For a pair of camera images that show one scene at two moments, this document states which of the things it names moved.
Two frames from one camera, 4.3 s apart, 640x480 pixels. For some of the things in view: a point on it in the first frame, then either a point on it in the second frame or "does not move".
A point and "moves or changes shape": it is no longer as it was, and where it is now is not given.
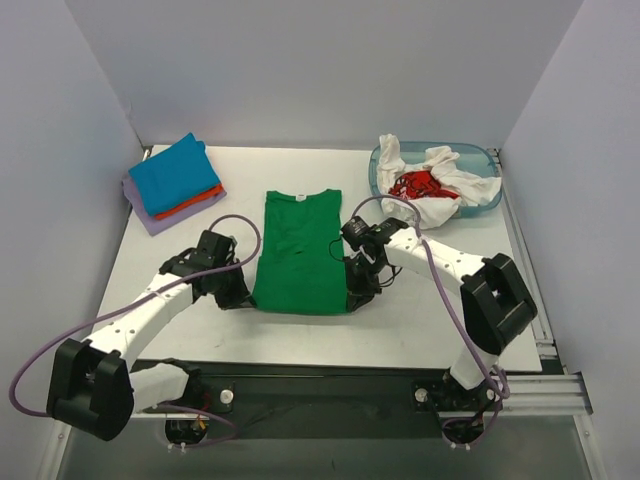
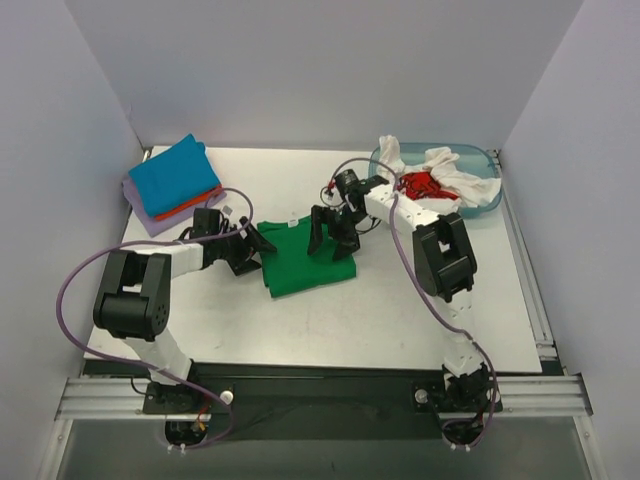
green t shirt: x=300 y=268 moves or changes shape
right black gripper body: x=359 y=284 → x=335 y=223
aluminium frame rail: x=529 y=396 does not move
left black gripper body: x=229 y=291 → x=242 y=246
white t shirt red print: x=434 y=186 does not move
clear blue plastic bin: x=476 y=159 does not move
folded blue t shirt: x=176 y=175 does not move
